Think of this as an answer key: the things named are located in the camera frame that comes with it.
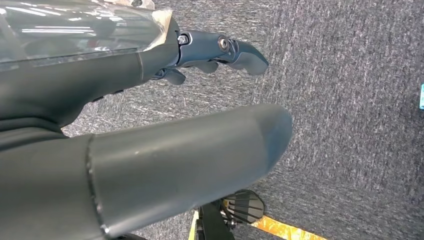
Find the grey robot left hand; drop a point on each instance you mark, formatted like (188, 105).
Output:
(165, 159)

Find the blue metal shelf rack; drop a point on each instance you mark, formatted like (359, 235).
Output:
(422, 96)

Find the black robot foot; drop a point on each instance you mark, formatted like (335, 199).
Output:
(245, 205)

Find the yellow floor tape square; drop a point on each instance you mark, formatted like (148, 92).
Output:
(285, 230)

